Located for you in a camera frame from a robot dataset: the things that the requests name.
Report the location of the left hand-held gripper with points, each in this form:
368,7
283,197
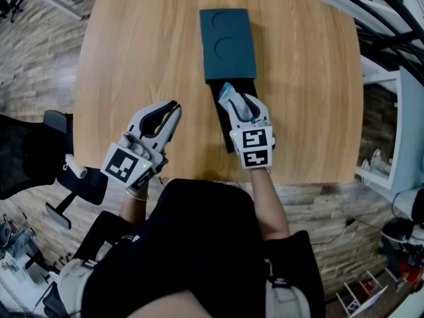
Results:
122,166

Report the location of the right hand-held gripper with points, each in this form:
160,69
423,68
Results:
255,147

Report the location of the white and blue tube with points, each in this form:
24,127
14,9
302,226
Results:
230,93

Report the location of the teal and black sliding box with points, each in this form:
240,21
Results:
228,45

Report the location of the person's right forearm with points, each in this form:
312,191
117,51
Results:
270,207

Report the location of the person's left forearm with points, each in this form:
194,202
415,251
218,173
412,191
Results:
132,210

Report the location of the wooden table with white legs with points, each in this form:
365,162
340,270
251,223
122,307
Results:
132,61

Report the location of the person's black shirt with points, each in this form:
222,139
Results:
205,243

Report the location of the black office chair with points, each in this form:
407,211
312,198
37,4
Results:
20,157

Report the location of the light blue table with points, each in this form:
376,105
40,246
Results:
410,128

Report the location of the black metal railing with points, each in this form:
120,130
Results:
397,10

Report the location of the small white rack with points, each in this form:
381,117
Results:
376,301

